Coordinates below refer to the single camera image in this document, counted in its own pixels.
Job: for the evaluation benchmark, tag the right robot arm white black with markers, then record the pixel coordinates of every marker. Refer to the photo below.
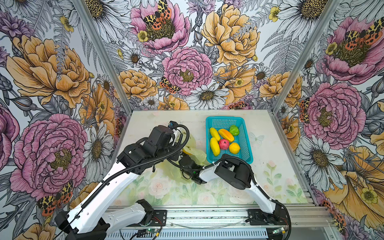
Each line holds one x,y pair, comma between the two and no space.
239,174

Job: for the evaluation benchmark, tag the orange yellow mango toy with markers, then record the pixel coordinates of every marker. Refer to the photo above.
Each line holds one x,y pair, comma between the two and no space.
225,134

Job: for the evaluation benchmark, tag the green fruit toy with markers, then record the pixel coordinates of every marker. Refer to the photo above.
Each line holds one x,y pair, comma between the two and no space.
234,130

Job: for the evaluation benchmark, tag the aluminium front rail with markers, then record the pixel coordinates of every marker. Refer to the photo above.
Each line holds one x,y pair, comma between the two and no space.
196,217

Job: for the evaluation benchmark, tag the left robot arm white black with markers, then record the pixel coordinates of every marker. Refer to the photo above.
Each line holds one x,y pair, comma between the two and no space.
130,164

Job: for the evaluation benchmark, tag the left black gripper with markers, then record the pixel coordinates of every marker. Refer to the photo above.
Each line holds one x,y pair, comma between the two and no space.
174,155

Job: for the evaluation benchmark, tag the yellow lemon toy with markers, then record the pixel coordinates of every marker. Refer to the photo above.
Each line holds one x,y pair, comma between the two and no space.
234,148

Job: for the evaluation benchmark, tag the yellow corn toy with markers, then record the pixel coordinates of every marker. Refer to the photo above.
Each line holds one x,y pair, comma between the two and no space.
214,133

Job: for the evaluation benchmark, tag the right aluminium corner post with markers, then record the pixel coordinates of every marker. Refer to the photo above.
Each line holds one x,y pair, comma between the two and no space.
313,38

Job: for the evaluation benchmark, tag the aluminium corner post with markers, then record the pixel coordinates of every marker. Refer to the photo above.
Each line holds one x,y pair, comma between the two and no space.
94,36
313,38

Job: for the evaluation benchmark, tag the yellow-green plastic bag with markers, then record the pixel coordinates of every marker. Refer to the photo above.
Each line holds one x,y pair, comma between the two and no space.
169,172

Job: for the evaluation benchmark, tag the left aluminium corner post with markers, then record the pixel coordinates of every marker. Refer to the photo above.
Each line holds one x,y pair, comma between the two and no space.
94,36

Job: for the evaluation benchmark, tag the teal plastic basket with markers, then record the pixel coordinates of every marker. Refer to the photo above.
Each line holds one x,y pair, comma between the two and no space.
242,139

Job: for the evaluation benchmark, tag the yellow banana toy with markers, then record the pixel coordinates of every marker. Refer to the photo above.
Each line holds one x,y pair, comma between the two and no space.
214,144

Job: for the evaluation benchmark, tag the white vented cable duct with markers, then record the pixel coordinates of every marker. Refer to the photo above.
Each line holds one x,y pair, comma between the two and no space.
194,234

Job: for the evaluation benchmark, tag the pink red fruit toy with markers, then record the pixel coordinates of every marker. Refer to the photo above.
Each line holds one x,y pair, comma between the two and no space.
224,144

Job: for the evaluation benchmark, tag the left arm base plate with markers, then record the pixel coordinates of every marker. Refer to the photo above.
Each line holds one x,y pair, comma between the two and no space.
159,218

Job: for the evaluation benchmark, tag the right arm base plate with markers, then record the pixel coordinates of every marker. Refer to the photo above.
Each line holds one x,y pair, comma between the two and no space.
256,217

